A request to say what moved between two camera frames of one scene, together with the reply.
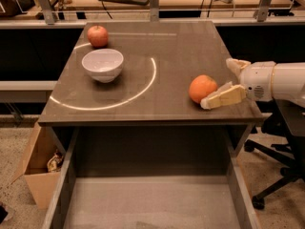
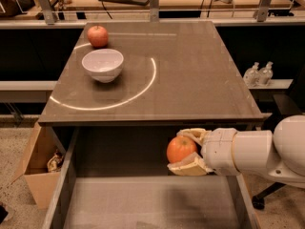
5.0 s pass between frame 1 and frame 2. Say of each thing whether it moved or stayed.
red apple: stayed
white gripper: moved
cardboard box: stayed
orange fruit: moved
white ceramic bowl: stayed
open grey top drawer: stayed
